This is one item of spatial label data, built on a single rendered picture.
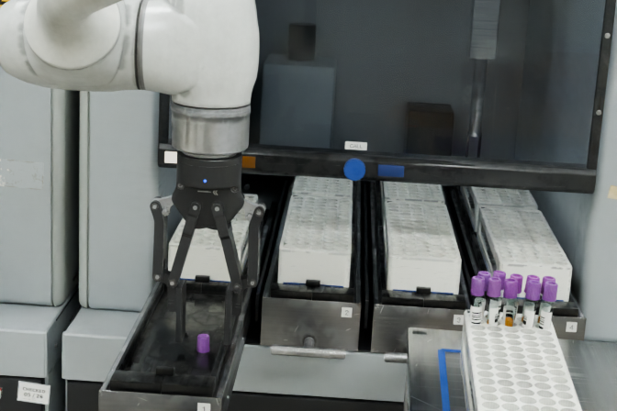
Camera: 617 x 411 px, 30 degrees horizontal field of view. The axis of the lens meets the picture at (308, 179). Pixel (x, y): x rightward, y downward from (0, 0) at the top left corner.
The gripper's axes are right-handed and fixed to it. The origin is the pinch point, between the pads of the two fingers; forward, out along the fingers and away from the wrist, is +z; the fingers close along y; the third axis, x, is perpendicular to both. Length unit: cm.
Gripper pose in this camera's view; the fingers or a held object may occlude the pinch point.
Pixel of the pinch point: (205, 315)
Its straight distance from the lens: 139.5
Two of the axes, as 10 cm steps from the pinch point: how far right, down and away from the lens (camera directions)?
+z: -0.5, 9.7, 2.6
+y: -10.0, -0.6, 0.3
